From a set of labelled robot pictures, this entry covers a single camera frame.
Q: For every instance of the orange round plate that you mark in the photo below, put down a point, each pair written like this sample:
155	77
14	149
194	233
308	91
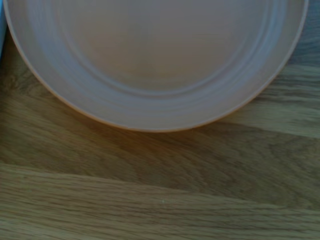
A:
155	62

